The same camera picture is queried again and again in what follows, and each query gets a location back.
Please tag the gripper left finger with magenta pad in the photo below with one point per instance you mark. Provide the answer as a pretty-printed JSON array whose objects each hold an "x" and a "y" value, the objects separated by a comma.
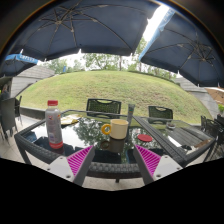
[{"x": 74, "y": 167}]

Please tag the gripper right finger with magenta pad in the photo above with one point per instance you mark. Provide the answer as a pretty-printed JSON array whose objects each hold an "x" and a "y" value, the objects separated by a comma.
[{"x": 152, "y": 166}]

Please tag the red round coaster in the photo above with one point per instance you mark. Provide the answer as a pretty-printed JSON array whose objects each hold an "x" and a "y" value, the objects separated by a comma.
[{"x": 144, "y": 138}]

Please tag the glass-top wicker table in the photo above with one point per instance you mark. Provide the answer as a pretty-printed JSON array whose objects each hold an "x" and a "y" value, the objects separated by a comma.
[
  {"x": 184, "y": 144},
  {"x": 113, "y": 159}
]

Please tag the small round ashtray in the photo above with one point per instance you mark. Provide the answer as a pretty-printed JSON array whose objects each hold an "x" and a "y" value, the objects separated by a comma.
[{"x": 170, "y": 126}]

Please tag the yellow item on table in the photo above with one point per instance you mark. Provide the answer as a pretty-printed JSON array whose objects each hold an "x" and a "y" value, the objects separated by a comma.
[{"x": 68, "y": 120}]

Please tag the dark wicker chair right-centre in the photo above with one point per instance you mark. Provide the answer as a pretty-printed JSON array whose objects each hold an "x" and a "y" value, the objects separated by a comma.
[{"x": 160, "y": 112}]

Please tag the plastic bottle with red cap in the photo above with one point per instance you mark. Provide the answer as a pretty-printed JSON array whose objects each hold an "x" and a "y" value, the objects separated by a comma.
[{"x": 53, "y": 124}]

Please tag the grey parasol pole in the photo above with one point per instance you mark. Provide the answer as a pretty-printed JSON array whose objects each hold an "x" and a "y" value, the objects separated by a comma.
[{"x": 130, "y": 112}]

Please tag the dark wicker chair left-centre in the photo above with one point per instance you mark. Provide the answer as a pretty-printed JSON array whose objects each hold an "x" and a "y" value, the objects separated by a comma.
[{"x": 97, "y": 107}]

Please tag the dark chair far right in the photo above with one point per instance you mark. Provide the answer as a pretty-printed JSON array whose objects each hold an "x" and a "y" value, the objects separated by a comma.
[{"x": 213, "y": 128}]

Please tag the dark chair far left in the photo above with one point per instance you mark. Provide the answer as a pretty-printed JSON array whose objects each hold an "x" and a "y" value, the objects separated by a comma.
[{"x": 9, "y": 110}]

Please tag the small blue parasol far left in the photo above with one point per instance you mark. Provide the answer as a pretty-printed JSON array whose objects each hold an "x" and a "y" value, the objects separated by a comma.
[{"x": 14, "y": 64}]

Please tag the large blue parasol right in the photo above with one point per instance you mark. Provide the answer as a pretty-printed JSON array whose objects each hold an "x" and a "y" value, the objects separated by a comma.
[{"x": 177, "y": 45}]

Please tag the large blue parasol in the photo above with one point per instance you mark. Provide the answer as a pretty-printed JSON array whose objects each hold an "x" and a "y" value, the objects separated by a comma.
[
  {"x": 88, "y": 26},
  {"x": 177, "y": 45}
]

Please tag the large blue parasol left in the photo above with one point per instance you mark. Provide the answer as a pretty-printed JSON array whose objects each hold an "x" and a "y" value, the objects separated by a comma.
[{"x": 88, "y": 26}]

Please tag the cream mug with yellow handle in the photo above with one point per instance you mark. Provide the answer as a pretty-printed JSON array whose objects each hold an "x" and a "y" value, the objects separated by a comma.
[{"x": 116, "y": 129}]

